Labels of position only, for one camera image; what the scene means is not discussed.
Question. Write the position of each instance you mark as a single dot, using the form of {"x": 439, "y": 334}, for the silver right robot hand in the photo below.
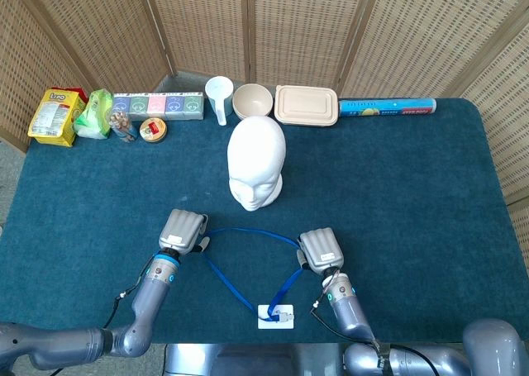
{"x": 322, "y": 250}

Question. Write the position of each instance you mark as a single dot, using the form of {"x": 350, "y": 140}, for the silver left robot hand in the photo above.
{"x": 182, "y": 231}

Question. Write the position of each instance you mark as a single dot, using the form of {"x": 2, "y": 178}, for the white ID badge card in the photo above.
{"x": 264, "y": 323}

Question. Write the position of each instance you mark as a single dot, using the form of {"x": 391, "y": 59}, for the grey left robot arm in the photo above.
{"x": 140, "y": 318}

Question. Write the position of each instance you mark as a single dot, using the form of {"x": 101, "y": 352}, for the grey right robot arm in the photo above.
{"x": 351, "y": 318}

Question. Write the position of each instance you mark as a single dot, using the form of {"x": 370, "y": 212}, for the teal table cloth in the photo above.
{"x": 392, "y": 206}

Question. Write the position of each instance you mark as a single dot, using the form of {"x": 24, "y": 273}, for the round yellow tin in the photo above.
{"x": 153, "y": 129}

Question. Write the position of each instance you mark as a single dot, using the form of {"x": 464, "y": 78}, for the white foam mannequin head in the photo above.
{"x": 256, "y": 153}

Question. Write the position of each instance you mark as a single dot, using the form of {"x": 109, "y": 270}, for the clear jar of sticks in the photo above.
{"x": 122, "y": 126}

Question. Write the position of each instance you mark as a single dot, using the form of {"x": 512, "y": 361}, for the pastel tissue pack row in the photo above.
{"x": 157, "y": 105}

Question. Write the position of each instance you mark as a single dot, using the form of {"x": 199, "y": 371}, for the grey robot torso base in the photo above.
{"x": 248, "y": 359}

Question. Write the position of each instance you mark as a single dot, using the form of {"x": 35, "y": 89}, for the green and white plastic bag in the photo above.
{"x": 94, "y": 115}

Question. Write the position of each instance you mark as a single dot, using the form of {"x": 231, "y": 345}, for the beige lidded lunch box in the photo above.
{"x": 306, "y": 105}

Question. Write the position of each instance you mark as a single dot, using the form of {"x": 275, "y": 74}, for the beige bowl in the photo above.
{"x": 252, "y": 99}

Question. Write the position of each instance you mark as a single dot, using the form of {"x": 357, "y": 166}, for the blue food wrap roll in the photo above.
{"x": 384, "y": 107}

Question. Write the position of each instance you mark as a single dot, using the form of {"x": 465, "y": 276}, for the yellow snack bag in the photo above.
{"x": 49, "y": 117}

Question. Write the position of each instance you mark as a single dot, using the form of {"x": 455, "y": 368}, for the wicker folding screen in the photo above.
{"x": 306, "y": 29}

